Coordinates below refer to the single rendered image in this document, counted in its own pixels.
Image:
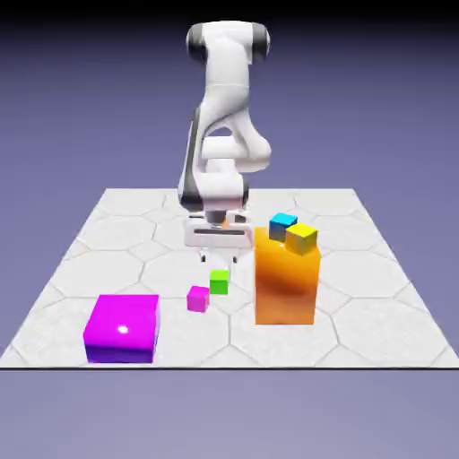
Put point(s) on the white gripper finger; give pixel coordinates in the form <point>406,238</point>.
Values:
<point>203,255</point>
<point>234,256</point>

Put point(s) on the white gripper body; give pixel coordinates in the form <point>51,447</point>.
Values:
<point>217,239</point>

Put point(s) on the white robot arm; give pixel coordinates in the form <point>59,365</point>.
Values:
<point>226,107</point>

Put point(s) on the small green cube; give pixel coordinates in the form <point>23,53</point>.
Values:
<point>219,282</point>

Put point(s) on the small magenta cube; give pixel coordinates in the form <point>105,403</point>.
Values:
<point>197,299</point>

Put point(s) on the small cyan cube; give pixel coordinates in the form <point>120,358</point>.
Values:
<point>281,226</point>

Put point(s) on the small yellow cube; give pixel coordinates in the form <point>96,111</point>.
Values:
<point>301,238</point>

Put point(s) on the large orange box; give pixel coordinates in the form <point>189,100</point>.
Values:
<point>285,287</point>

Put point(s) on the large magenta box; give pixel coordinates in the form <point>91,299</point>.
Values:
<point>122,328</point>

